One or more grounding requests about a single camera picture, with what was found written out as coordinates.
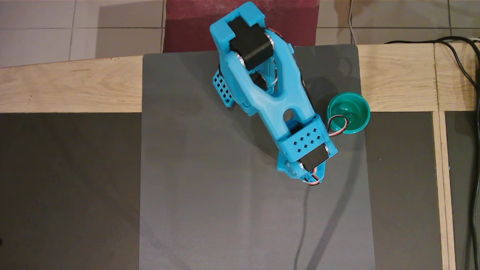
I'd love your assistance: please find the thick black cable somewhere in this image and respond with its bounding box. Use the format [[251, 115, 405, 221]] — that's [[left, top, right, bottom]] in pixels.
[[385, 37, 480, 270]]

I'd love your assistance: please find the green plastic cup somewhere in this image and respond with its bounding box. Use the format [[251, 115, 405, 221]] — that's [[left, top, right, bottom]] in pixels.
[[326, 91, 371, 135]]

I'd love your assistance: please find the blue gripper body black servo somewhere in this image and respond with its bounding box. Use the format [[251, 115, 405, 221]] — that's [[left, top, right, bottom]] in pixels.
[[277, 144, 338, 186]]

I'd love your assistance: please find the maroon cloth on chair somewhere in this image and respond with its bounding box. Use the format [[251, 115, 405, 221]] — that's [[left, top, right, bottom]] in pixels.
[[163, 0, 320, 53]]

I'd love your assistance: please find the thin black cable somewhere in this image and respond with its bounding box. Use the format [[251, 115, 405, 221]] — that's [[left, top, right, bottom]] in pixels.
[[439, 35, 480, 57]]

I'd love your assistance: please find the dark grey table mat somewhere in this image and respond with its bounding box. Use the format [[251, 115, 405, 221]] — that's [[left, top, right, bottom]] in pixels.
[[138, 44, 376, 270]]

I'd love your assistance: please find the white red wrist servo cable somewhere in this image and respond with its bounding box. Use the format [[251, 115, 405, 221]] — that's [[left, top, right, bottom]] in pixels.
[[327, 114, 350, 138]]

